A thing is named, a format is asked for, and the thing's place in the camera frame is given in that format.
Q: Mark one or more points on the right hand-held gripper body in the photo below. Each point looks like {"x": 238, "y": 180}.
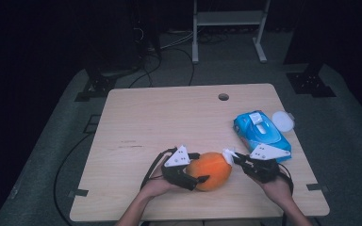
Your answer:
{"x": 264, "y": 168}

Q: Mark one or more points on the white wet wipe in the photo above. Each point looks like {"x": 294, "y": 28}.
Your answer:
{"x": 228, "y": 156}

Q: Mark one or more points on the blue wet wipes pack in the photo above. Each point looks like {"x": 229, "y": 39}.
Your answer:
{"x": 264, "y": 132}

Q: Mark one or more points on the person's right hand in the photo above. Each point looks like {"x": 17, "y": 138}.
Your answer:
{"x": 276, "y": 191}

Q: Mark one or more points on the person's left hand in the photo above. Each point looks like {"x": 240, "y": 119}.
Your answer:
{"x": 158, "y": 188}

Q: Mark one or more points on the black stand with flat base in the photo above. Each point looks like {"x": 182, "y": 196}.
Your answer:
{"x": 311, "y": 83}
{"x": 99, "y": 84}

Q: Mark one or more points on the orange plush toy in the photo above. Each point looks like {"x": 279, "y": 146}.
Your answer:
{"x": 212, "y": 172}

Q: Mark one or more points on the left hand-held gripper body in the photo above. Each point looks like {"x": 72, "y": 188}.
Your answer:
{"x": 179, "y": 174}

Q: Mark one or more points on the white metal stand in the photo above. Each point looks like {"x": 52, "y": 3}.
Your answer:
{"x": 229, "y": 18}

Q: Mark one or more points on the white round lid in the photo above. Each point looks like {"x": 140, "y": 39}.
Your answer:
{"x": 283, "y": 121}

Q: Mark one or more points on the black tape strip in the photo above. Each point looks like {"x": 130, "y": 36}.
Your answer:
{"x": 317, "y": 187}
{"x": 80, "y": 192}

